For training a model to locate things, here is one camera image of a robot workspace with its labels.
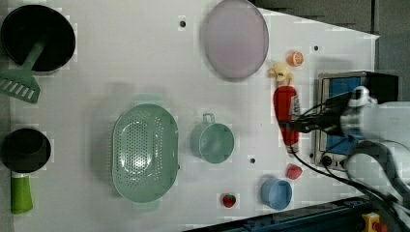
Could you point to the red strawberry toy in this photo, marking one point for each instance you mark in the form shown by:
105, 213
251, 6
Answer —
229, 200

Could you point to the black pot green handle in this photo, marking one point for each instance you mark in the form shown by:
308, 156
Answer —
23, 152

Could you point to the red ketchup bottle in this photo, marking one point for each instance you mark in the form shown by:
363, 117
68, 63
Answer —
287, 108

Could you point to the grey round plate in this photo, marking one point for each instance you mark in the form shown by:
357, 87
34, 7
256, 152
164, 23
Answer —
236, 38

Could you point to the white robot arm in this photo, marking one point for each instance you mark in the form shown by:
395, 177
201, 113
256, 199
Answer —
378, 164

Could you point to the green slotted spatula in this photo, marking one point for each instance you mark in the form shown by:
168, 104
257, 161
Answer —
19, 83

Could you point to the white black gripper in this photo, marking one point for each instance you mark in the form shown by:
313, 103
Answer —
324, 116

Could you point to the pink strawberry toy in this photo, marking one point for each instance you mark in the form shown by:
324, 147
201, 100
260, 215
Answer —
293, 172

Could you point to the green oval strainer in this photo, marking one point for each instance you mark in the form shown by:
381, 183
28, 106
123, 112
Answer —
145, 153

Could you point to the blue cup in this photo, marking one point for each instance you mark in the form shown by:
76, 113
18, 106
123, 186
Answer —
276, 193

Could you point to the yellow peeled banana toy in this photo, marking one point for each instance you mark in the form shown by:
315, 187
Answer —
282, 73

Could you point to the yellow red emergency button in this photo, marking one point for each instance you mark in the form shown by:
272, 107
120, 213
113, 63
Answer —
373, 223

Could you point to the black pan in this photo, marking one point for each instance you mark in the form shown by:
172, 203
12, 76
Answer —
31, 24

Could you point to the green cup with handle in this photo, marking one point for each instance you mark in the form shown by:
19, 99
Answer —
212, 141

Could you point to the orange slice toy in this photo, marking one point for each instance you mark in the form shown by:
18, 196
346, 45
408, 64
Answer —
295, 59

